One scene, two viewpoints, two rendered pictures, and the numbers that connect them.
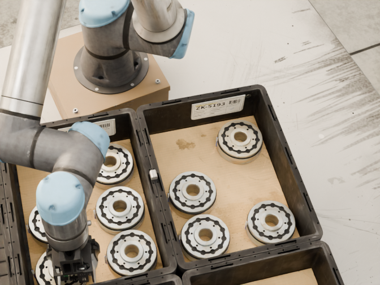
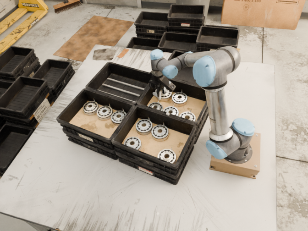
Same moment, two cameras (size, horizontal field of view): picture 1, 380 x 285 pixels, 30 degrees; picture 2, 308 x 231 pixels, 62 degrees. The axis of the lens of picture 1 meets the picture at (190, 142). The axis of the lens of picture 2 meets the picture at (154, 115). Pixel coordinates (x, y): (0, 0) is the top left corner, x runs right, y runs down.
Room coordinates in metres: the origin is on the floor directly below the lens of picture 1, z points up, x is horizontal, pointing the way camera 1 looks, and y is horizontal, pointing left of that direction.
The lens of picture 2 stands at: (1.44, -0.61, 2.09)
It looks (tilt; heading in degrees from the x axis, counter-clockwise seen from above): 50 degrees down; 140
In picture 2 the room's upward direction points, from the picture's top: 6 degrees counter-clockwise
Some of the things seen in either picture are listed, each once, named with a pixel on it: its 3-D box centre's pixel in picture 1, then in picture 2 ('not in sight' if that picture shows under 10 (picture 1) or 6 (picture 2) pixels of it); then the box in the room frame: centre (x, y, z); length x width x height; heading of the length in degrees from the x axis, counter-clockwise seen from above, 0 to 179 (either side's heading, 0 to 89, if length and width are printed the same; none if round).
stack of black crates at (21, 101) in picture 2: not in sight; (31, 109); (-0.59, -0.41, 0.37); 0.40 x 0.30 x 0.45; 119
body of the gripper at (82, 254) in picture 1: (71, 251); (157, 79); (0.53, 0.20, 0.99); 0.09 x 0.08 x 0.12; 13
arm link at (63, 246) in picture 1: (68, 227); (157, 70); (0.54, 0.20, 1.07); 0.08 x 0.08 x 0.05
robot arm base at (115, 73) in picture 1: (109, 51); (237, 144); (1.13, 0.22, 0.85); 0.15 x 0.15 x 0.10
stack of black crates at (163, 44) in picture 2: not in sight; (178, 53); (-0.14, 1.16, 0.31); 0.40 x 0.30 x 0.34; 29
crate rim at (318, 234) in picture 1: (224, 171); (154, 134); (0.78, -0.08, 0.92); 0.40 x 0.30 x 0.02; 19
